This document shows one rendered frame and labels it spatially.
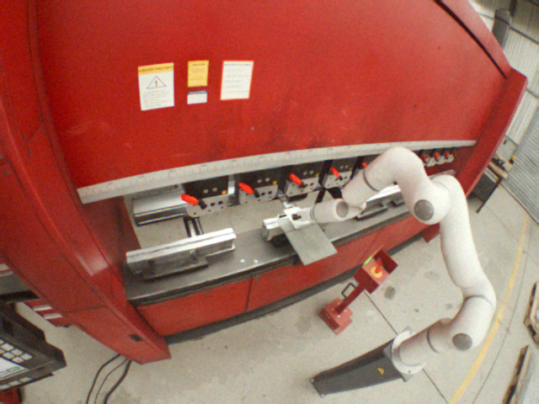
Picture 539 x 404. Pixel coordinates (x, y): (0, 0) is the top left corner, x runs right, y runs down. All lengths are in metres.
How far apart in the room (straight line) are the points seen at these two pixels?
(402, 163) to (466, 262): 0.32
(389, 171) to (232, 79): 0.49
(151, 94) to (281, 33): 0.37
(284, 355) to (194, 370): 0.66
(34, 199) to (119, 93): 0.31
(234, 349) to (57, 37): 1.90
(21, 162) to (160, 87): 0.37
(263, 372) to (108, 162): 1.62
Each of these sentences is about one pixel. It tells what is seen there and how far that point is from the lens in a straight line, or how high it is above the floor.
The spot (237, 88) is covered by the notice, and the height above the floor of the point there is 1.64.
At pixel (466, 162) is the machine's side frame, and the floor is 1.13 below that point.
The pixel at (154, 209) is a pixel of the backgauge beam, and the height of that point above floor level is 0.98.
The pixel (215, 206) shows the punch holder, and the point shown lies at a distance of 0.89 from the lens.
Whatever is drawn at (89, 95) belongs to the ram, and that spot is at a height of 1.67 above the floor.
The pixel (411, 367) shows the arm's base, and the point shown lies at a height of 1.01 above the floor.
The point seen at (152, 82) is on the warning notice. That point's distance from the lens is 0.63.
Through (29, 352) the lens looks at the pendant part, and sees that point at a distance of 0.61.
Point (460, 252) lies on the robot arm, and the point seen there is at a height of 1.50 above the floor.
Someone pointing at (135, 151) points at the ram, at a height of 1.48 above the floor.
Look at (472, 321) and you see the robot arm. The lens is 0.74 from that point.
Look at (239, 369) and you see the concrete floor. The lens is 1.85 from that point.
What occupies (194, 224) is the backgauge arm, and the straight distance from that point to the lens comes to 1.33.
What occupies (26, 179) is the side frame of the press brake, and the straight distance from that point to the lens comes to 0.55.
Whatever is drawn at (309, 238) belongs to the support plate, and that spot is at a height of 1.00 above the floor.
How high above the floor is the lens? 1.84
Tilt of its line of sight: 43 degrees down
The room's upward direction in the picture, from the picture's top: 12 degrees clockwise
